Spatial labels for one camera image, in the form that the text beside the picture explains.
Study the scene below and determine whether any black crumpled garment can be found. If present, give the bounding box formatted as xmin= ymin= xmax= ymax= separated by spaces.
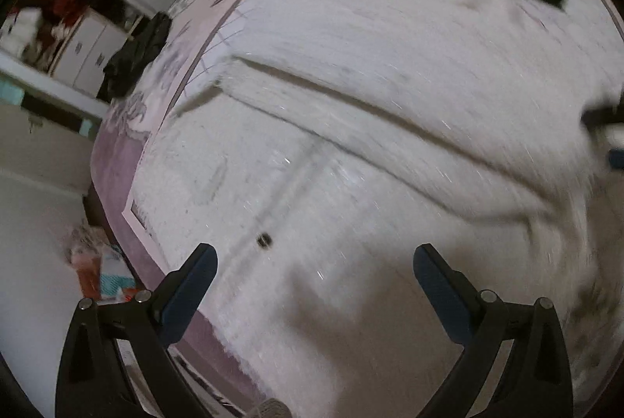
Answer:
xmin=97 ymin=11 xmax=173 ymax=102

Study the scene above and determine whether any quilted white mat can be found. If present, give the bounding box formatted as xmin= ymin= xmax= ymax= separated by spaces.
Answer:
xmin=122 ymin=0 xmax=624 ymax=263

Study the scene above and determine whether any white fluffy garment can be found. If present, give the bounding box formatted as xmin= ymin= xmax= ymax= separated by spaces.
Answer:
xmin=0 ymin=7 xmax=43 ymax=59

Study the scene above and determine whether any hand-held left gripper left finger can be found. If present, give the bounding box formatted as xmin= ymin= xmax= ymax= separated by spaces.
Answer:
xmin=55 ymin=243 xmax=218 ymax=418

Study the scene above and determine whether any floor clutter pile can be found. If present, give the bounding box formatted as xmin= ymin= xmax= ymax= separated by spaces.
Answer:
xmin=67 ymin=227 xmax=140 ymax=302

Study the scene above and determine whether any white low cabinet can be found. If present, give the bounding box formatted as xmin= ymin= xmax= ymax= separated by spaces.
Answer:
xmin=0 ymin=71 xmax=111 ymax=193

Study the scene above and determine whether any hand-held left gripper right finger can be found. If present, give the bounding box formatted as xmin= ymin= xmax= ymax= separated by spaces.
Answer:
xmin=413 ymin=244 xmax=574 ymax=418

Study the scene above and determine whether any white fuzzy jacket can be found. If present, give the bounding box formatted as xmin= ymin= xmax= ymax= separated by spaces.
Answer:
xmin=131 ymin=0 xmax=624 ymax=418

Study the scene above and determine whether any white drawer unit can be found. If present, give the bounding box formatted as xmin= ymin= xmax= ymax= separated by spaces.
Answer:
xmin=51 ymin=15 xmax=130 ymax=95

